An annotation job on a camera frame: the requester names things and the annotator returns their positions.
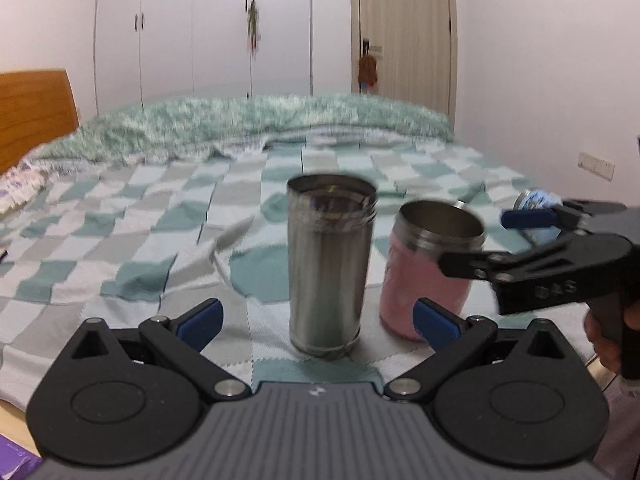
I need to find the wooden headboard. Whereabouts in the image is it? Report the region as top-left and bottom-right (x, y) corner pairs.
(0, 68), (80, 174)

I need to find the person's right hand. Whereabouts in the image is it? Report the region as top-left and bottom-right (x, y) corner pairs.
(584, 303), (640, 374)

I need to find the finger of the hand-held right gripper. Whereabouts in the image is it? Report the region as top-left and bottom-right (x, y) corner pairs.
(501, 199), (629, 236)
(438, 233), (633, 284)

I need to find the white wall socket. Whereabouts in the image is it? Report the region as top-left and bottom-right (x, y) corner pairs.
(577, 151), (615, 182)

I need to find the pink steel cup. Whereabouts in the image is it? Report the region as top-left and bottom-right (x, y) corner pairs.
(378, 200), (487, 344)

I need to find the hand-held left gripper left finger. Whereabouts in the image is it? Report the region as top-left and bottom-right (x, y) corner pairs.
(70, 298), (252, 404)

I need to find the checkered green white blanket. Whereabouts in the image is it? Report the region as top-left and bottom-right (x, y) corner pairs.
(0, 132), (603, 407)

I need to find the tall stainless steel cup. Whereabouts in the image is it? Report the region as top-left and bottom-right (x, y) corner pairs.
(286, 173), (378, 360)

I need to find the beige door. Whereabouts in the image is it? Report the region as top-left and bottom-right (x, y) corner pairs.
(349, 0), (459, 117)

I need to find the floral pillow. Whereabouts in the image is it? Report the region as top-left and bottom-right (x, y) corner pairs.
(0, 162), (49, 215)

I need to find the purple box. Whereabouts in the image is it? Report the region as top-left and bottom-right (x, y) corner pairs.
(0, 432), (44, 480)

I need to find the fluffy green blanket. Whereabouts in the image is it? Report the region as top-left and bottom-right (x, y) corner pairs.
(22, 91), (457, 167)

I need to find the hanging green ornament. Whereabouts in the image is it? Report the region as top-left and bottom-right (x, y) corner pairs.
(244, 0), (263, 57)

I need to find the grey clothing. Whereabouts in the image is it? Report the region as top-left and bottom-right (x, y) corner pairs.
(592, 379), (640, 480)

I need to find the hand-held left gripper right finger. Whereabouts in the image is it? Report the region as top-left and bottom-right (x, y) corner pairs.
(383, 297), (569, 404)

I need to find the white wardrobe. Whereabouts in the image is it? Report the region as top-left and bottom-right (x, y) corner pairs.
(93, 0), (314, 113)

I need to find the brown plush toy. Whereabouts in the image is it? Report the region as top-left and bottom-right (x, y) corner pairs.
(357, 54), (379, 95)

